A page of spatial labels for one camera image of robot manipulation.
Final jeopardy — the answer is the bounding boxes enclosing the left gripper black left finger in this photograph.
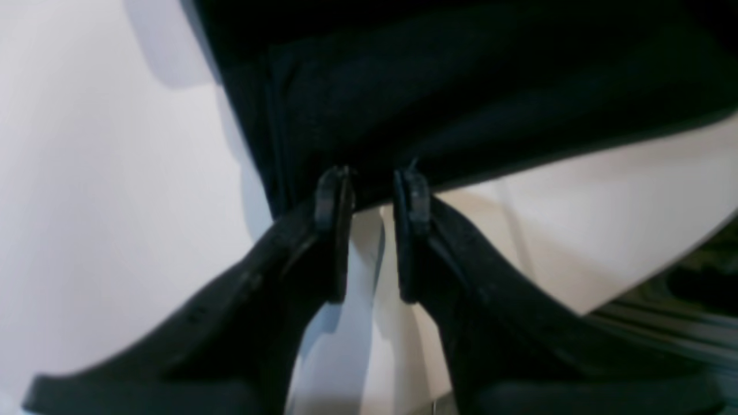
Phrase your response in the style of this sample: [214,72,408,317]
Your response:
[23,167,355,414]

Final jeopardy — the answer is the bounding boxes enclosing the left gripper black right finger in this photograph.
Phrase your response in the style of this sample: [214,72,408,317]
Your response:
[393,168,724,414]

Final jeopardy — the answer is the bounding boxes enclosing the black t-shirt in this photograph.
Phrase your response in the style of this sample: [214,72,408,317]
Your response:
[187,1,737,218]

